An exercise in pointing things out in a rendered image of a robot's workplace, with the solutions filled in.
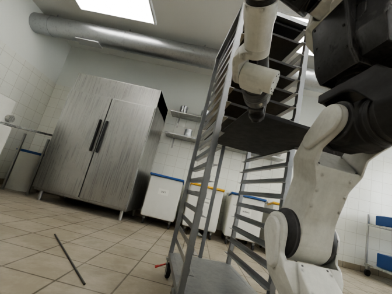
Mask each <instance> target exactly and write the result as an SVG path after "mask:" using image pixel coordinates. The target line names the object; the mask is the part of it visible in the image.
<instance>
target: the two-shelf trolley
mask: <svg viewBox="0 0 392 294"><path fill-rule="evenodd" d="M369 226H372V227H375V228H379V229H384V230H388V231H392V228H391V227H385V226H378V225H372V224H370V214H368V215H367V228H366V246H365V262H364V264H365V270H364V274H365V275H366V276H370V275H371V272H370V267H372V268H375V269H377V270H379V271H382V272H385V273H387V274H390V275H392V272H391V271H388V270H386V269H383V268H380V267H378V266H376V265H373V264H368V245H369Z"/></svg>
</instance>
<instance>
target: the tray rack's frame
mask: <svg viewBox="0 0 392 294"><path fill-rule="evenodd" d="M241 8H242V5H241V7H240V9H239V11H238V13H237V15H236V17H235V19H234V21H233V23H232V25H231V27H230V30H229V32H228V34H227V36H226V38H225V40H224V42H223V44H222V46H221V48H220V50H219V52H218V54H217V56H216V60H215V65H214V68H213V72H212V76H211V81H210V84H209V89H208V93H207V96H206V101H205V106H204V110H203V113H202V117H201V122H200V125H199V130H198V134H197V138H196V142H195V146H194V151H193V154H192V158H191V163H190V167H189V171H188V175H187V179H186V182H185V187H184V192H183V196H182V199H181V204H180V208H179V212H178V216H177V220H176V225H175V228H174V233H173V237H172V240H171V245H170V249H169V254H168V257H166V260H167V263H168V261H169V263H170V269H171V275H172V278H173V285H174V288H171V292H172V294H176V293H177V288H178V285H179V280H180V275H181V270H182V267H183V260H182V258H181V255H180V253H174V252H173V251H174V247H175V244H176V239H177V235H178V232H179V227H180V222H181V218H182V215H183V210H184V206H185V203H186V198H187V193H188V188H189V185H190V181H191V176H192V173H193V168H194V164H195V159H196V156H197V152H198V147H199V144H200V139H201V134H202V130H203V127H204V122H205V117H206V114H207V110H208V105H209V101H210V98H211V93H212V88H213V85H214V80H215V76H216V72H217V68H218V64H219V60H220V58H221V56H222V54H223V52H224V50H225V48H226V46H227V44H228V42H229V40H230V38H231V36H232V34H233V32H234V30H235V28H236V27H237V24H238V21H239V16H240V11H241ZM275 21H276V22H279V23H282V24H285V25H287V26H290V27H293V28H295V29H298V30H301V31H303V30H306V27H307V23H306V22H304V21H301V20H299V19H296V18H294V17H291V16H288V15H286V14H283V13H281V12H278V11H277V15H276V19H275ZM225 147H226V146H224V145H222V149H221V152H220V158H219V163H218V168H217V171H216V176H215V181H214V185H213V190H212V195H211V200H210V204H209V209H208V214H207V217H206V222H205V227H204V233H203V236H202V242H201V247H200V250H199V255H198V257H194V256H192V260H191V265H190V268H191V270H192V273H193V274H194V276H188V278H187V283H186V286H185V291H184V294H258V293H257V292H256V291H255V290H254V289H253V288H252V287H251V286H250V285H249V284H248V283H247V281H246V280H245V279H244V278H243V277H242V276H241V275H240V274H239V273H238V272H237V271H236V270H235V269H234V268H233V267H232V266H231V260H232V258H231V257H230V256H228V255H227V259H226V262H220V261H215V260H209V259H206V258H202V255H203V251H204V246H205V241H206V238H207V232H208V227H209V221H210V218H211V213H212V208H213V204H214V199H215V194H216V189H217V185H218V180H219V175H220V171H221V166H222V160H223V156H224V152H225ZM166 268H167V265H166V267H165V273H166Z"/></svg>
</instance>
